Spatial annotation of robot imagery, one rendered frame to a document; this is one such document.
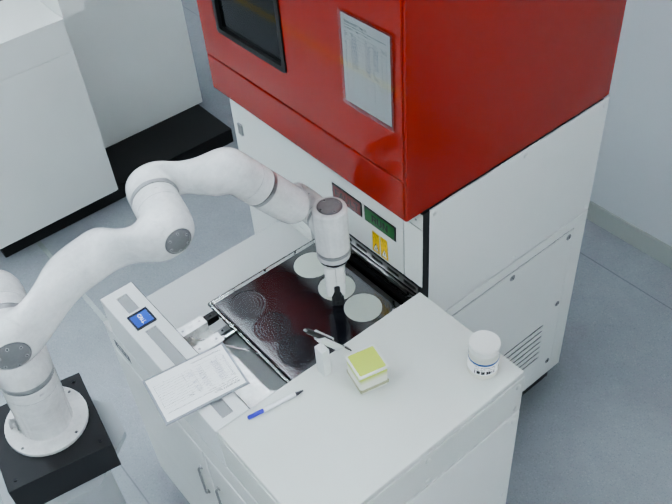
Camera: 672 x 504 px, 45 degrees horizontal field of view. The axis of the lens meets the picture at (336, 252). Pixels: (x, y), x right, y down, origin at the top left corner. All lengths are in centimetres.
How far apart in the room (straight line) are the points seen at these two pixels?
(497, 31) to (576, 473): 165
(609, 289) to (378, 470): 194
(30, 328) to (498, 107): 112
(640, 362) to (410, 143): 177
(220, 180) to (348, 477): 67
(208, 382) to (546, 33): 111
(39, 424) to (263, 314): 61
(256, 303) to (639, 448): 149
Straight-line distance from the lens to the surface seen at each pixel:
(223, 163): 167
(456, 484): 205
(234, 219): 383
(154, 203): 166
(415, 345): 197
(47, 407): 194
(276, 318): 214
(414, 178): 182
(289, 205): 179
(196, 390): 195
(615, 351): 330
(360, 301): 216
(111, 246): 168
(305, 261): 228
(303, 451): 181
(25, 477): 201
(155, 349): 206
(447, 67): 174
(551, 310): 278
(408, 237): 201
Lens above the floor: 248
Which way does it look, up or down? 44 degrees down
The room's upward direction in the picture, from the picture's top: 5 degrees counter-clockwise
